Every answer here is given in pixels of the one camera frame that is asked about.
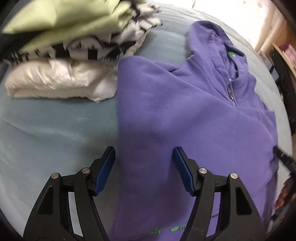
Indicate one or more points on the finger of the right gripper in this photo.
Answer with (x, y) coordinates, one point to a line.
(287, 160)

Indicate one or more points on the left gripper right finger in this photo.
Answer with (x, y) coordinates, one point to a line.
(223, 209)

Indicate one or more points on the purple zip hoodie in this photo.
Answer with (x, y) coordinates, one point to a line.
(209, 107)

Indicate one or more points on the black hanging patterned clothes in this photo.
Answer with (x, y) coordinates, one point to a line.
(285, 85)

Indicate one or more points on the person's hand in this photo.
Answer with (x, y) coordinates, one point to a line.
(281, 198)

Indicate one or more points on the blue-grey bed blanket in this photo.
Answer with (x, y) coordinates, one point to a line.
(43, 136)

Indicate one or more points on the wooden curved shelf unit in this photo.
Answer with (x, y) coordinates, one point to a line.
(275, 31)

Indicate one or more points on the white shiny folded jacket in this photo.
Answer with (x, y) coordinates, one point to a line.
(62, 79)

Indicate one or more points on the light green folded garment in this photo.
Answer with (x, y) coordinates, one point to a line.
(52, 22)

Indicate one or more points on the black white patterned garment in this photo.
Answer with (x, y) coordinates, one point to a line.
(92, 47)

